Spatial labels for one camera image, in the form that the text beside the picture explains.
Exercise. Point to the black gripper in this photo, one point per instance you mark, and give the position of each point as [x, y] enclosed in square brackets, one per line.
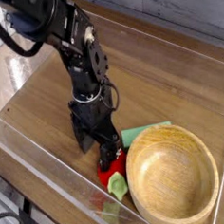
[91, 121]

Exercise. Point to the red felt strawberry toy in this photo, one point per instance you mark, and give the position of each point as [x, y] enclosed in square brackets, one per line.
[115, 180]

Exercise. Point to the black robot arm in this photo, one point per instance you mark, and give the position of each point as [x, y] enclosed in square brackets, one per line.
[64, 26]

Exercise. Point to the green rectangular block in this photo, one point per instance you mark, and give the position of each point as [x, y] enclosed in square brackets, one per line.
[129, 135]

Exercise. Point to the wooden bowl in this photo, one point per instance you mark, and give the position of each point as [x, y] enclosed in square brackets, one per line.
[172, 176]

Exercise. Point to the clear acrylic front wall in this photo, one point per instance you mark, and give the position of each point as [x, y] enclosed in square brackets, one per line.
[59, 191]

